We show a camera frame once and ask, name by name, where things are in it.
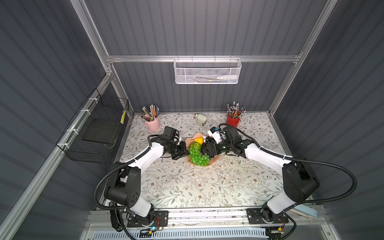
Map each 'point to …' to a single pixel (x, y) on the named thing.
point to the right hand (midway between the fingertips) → (207, 150)
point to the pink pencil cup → (153, 126)
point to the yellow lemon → (199, 139)
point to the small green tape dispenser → (201, 119)
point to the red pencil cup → (232, 121)
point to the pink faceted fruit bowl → (213, 160)
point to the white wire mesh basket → (207, 70)
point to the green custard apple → (195, 145)
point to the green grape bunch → (198, 159)
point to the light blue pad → (305, 209)
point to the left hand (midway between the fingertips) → (190, 152)
